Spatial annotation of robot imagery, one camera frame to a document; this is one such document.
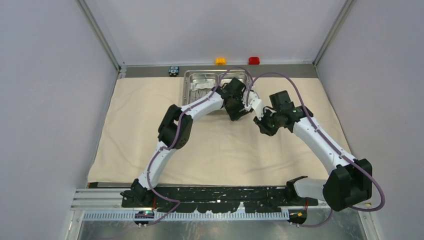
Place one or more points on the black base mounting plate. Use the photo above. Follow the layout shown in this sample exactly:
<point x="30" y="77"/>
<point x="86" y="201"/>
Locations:
<point x="215" y="199"/>

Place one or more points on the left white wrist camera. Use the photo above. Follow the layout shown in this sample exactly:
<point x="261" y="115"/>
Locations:
<point x="251" y="100"/>

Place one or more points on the wire mesh steel basket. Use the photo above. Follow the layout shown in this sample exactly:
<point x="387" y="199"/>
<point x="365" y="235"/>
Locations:
<point x="218" y="71"/>

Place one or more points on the steel tray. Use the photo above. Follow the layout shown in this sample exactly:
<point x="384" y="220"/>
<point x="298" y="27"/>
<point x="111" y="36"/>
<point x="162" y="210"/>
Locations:
<point x="189" y="96"/>
<point x="233" y="81"/>

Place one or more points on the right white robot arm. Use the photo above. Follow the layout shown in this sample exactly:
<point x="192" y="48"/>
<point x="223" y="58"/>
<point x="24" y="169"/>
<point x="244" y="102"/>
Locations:
<point x="348" y="181"/>

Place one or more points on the left steel tray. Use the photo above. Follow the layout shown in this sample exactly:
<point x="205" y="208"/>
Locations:
<point x="189" y="96"/>

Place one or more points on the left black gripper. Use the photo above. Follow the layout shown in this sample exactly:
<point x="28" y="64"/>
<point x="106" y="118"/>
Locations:
<point x="235" y="115"/>

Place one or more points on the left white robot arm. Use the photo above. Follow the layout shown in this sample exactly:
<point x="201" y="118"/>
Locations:
<point x="174" y="133"/>

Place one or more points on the small blue owl toy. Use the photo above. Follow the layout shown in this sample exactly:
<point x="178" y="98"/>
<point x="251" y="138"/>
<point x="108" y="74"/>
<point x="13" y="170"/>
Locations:
<point x="173" y="71"/>

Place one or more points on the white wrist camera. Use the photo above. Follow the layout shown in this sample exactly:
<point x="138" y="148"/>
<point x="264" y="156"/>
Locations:
<point x="260" y="111"/>
<point x="251" y="100"/>

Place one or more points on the red button block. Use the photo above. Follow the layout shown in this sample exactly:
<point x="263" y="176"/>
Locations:
<point x="254" y="60"/>

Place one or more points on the yellow button block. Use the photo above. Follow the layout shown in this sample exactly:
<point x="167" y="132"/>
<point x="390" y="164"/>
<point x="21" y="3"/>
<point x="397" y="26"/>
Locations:
<point x="220" y="61"/>

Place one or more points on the white sterile pouch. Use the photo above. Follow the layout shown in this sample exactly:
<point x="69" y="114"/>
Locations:
<point x="194" y="86"/>

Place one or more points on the right steel tray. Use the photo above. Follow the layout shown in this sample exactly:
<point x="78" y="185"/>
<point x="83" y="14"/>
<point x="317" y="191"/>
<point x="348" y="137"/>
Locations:
<point x="233" y="81"/>

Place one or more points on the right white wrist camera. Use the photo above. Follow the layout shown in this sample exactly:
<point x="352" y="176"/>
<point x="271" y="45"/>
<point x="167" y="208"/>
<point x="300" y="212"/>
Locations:
<point x="260" y="111"/>

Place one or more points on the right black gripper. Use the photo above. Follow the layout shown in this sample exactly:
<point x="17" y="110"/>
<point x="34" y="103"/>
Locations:
<point x="263" y="128"/>

